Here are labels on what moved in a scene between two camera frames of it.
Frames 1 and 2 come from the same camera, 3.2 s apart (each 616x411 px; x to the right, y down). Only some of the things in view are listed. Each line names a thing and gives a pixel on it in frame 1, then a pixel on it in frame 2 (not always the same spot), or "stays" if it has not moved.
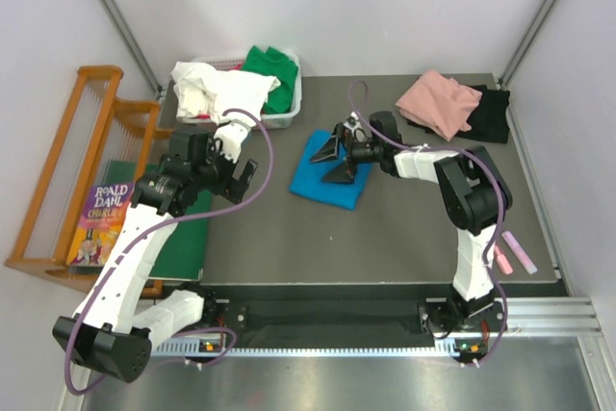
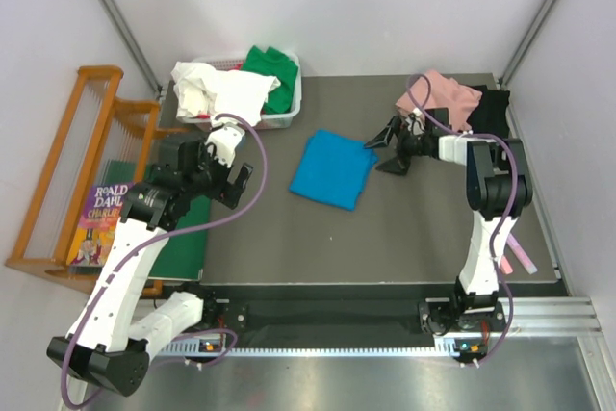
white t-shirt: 202,89 stays
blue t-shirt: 307,179 stays
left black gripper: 223,174 stays
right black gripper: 343,173 → 399,165
